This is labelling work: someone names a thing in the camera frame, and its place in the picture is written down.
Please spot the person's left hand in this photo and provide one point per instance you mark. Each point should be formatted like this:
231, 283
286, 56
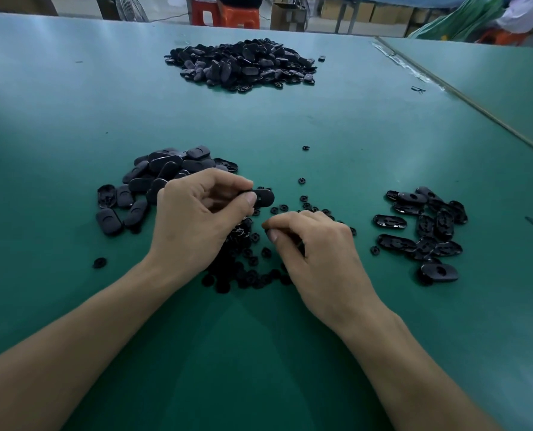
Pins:
195, 229

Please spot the person's right hand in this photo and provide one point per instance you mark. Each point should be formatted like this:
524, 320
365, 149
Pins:
325, 273

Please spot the pile of small black buttons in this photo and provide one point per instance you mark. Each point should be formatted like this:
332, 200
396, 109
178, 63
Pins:
239, 260

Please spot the pile of black oval shells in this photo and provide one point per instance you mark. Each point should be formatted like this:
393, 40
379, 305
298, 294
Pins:
424, 233

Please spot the person's left forearm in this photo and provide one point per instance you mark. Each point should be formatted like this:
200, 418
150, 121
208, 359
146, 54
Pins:
69, 363

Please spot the person's right forearm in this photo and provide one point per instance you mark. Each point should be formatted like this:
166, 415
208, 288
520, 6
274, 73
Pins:
419, 386

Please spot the red plastic stool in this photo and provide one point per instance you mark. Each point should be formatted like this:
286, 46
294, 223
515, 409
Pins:
239, 15
204, 11
500, 36

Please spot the grey floor fan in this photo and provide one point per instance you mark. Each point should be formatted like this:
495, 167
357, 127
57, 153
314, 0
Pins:
123, 7

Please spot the small open cardboard box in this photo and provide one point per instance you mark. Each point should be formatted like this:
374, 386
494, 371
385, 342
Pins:
289, 15

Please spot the green striped bag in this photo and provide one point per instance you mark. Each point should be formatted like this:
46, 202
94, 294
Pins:
455, 22

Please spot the long blue work table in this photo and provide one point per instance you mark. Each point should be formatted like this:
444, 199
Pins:
401, 0

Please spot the large brown cardboard box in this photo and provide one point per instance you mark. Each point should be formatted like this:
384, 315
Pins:
15, 3

